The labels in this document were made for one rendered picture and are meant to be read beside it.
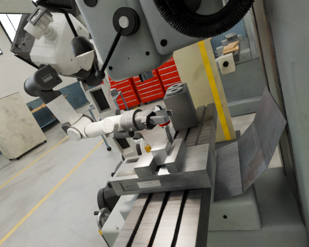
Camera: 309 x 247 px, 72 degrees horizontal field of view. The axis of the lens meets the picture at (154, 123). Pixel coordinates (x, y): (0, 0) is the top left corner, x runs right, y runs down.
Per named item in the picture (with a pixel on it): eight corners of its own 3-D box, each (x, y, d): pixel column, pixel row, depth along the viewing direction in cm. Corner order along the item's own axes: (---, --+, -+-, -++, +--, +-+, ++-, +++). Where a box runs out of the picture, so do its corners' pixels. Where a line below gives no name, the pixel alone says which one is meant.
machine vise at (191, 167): (116, 196, 78) (104, 172, 74) (132, 171, 91) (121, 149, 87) (212, 187, 64) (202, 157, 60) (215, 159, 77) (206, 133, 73)
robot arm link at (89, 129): (103, 139, 97) (79, 144, 109) (115, 125, 104) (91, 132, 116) (89, 120, 93) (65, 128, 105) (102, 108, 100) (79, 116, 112)
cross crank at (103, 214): (97, 236, 115) (88, 220, 111) (108, 218, 125) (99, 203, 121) (121, 236, 109) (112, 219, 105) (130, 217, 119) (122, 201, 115)
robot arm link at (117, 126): (137, 109, 91) (119, 112, 98) (119, 112, 83) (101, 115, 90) (142, 135, 92) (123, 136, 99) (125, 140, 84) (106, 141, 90)
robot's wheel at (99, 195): (112, 203, 168) (100, 183, 162) (117, 201, 168) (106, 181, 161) (106, 223, 150) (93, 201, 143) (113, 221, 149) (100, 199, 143)
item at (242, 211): (129, 233, 87) (116, 211, 83) (153, 178, 117) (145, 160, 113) (263, 233, 67) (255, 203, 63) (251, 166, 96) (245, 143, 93)
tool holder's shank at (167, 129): (167, 120, 81) (177, 145, 85) (160, 123, 82) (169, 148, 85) (169, 123, 78) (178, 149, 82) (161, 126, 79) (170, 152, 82)
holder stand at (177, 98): (174, 132, 112) (162, 97, 106) (176, 116, 132) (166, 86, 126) (197, 125, 109) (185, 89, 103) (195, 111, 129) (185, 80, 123)
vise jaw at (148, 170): (137, 177, 71) (133, 167, 70) (151, 153, 84) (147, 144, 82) (153, 175, 68) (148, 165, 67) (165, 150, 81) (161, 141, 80)
